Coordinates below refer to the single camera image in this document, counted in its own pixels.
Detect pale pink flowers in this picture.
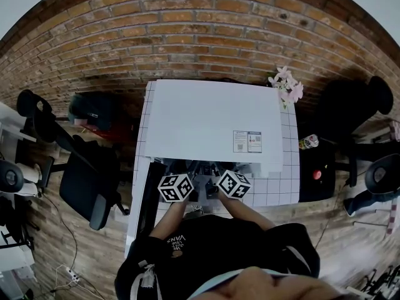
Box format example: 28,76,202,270
267,66,304,109

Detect person's black shirt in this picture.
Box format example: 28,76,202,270
114,214,321,300

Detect round black disc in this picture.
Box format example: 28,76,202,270
363,153,400,196
0,160,26,194

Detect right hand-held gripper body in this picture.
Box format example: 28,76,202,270
205,169,253,200

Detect white desk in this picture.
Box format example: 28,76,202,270
0,101,38,144

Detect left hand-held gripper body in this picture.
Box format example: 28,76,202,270
157,172,200,204

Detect person's left forearm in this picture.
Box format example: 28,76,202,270
149,198,190,241

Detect black office chair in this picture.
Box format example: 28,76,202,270
296,76,394,203
16,89,131,231

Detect white drink can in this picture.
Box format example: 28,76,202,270
298,133,320,151

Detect dark green bag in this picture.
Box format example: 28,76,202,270
67,92,114,132

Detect white power strip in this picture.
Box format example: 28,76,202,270
66,267,82,285

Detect person's right forearm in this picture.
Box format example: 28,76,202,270
218,195,276,231

